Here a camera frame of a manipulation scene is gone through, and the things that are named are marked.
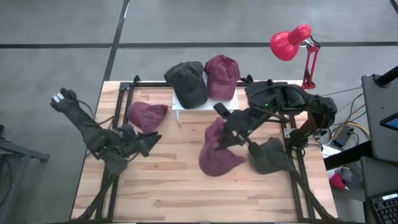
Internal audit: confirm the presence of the white flat box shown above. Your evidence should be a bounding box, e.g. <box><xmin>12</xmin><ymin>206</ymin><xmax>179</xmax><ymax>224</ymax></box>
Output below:
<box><xmin>320</xmin><ymin>144</ymin><xmax>342</xmax><ymax>159</ymax></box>

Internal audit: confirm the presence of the black cart beam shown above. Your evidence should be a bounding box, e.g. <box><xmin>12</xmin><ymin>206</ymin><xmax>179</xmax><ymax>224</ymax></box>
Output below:
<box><xmin>323</xmin><ymin>140</ymin><xmax>373</xmax><ymax>171</ymax></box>

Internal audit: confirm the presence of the black round pole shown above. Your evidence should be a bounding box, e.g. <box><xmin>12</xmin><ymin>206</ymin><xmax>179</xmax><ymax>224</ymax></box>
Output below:
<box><xmin>374</xmin><ymin>65</ymin><xmax>398</xmax><ymax>87</ymax></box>

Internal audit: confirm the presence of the maroon baseball cap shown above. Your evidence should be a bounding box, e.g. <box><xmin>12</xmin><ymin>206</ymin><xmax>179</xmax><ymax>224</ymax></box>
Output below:
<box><xmin>203</xmin><ymin>55</ymin><xmax>241</xmax><ymax>101</ymax></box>
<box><xmin>198</xmin><ymin>117</ymin><xmax>248</xmax><ymax>177</ymax></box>
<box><xmin>127</xmin><ymin>101</ymin><xmax>169</xmax><ymax>134</ymax></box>

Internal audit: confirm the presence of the red and grey bundle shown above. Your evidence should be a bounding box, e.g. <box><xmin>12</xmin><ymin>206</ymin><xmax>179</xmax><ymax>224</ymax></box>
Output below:
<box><xmin>328</xmin><ymin>167</ymin><xmax>354</xmax><ymax>191</ymax></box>

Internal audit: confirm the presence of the black power adapter box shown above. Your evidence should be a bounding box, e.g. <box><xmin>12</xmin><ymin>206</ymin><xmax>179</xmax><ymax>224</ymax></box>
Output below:
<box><xmin>331</xmin><ymin>125</ymin><xmax>354</xmax><ymax>147</ymax></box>

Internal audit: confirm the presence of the grey workstation cart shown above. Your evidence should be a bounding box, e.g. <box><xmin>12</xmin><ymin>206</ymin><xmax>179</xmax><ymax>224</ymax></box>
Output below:
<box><xmin>360</xmin><ymin>73</ymin><xmax>398</xmax><ymax>200</ymax></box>

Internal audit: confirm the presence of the black aluminium table frame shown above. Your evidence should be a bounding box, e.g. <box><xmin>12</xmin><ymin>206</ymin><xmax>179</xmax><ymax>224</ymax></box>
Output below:
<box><xmin>70</xmin><ymin>74</ymin><xmax>338</xmax><ymax>224</ymax></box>

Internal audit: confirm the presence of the red desk lamp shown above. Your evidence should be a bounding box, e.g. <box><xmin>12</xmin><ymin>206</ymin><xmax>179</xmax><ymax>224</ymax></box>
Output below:
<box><xmin>269</xmin><ymin>24</ymin><xmax>321</xmax><ymax>90</ymax></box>

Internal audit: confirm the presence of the white perforated metal shelf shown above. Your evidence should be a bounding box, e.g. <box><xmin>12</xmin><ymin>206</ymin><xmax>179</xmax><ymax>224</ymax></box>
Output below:
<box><xmin>172</xmin><ymin>90</ymin><xmax>239</xmax><ymax>124</ymax></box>

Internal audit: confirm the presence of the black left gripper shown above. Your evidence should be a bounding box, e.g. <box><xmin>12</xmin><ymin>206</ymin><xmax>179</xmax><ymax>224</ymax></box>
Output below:
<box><xmin>116</xmin><ymin>124</ymin><xmax>162</xmax><ymax>158</ymax></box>

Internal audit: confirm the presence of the dark grey baseball cap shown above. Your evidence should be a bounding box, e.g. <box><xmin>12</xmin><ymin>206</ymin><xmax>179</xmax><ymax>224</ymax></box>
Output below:
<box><xmin>164</xmin><ymin>61</ymin><xmax>208</xmax><ymax>110</ymax></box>
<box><xmin>248</xmin><ymin>137</ymin><xmax>295</xmax><ymax>175</ymax></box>

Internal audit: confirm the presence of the monitor with blue screen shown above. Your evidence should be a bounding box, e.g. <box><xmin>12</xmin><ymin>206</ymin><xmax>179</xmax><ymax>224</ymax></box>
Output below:
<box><xmin>379</xmin><ymin>112</ymin><xmax>398</xmax><ymax>131</ymax></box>

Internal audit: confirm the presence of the grey metal stand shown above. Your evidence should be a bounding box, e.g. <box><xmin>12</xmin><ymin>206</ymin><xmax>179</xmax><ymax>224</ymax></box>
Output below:
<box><xmin>0</xmin><ymin>124</ymin><xmax>50</xmax><ymax>224</ymax></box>

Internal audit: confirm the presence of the black keyboard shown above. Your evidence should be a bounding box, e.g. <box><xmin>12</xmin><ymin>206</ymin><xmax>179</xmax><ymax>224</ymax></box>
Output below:
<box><xmin>369</xmin><ymin>192</ymin><xmax>398</xmax><ymax>224</ymax></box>

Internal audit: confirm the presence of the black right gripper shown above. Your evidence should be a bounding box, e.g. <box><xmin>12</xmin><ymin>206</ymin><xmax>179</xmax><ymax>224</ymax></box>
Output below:
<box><xmin>214</xmin><ymin>103</ymin><xmax>264</xmax><ymax>158</ymax></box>

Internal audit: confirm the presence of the yellow cable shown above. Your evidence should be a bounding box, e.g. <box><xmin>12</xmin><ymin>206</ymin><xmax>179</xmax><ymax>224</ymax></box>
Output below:
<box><xmin>337</xmin><ymin>104</ymin><xmax>371</xmax><ymax>139</ymax></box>

